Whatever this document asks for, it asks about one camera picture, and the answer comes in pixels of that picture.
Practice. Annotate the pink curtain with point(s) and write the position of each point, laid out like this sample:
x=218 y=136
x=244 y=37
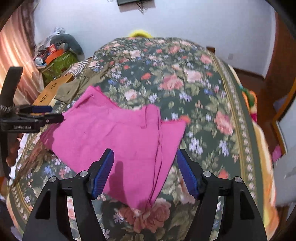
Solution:
x=18 y=49

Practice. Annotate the yellow round object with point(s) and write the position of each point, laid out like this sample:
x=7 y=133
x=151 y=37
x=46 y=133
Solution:
x=140 y=33

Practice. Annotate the olive green pants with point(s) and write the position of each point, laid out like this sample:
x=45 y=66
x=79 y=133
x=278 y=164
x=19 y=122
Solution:
x=86 y=73

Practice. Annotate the floral bed cover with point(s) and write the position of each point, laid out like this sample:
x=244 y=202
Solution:
x=49 y=201

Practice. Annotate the brown wooden door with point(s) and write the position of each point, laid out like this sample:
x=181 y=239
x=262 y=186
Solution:
x=281 y=73

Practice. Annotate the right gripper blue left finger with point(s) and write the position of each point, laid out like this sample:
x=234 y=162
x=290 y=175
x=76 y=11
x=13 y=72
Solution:
x=99 y=172

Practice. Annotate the green cloth pile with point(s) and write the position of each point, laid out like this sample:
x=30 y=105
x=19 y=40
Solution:
x=57 y=67

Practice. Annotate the mustard embroidered cloth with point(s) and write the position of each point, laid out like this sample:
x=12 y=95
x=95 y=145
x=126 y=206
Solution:
x=50 y=91

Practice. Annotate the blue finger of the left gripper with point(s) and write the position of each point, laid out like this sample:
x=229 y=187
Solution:
x=43 y=119
x=35 y=109

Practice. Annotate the pink pants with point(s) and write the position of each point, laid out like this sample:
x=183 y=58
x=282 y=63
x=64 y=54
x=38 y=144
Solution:
x=144 y=145

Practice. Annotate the striped colourful blanket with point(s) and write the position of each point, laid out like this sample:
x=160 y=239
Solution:
x=245 y=151

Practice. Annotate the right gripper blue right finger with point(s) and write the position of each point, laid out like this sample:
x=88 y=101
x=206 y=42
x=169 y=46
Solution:
x=192 y=174

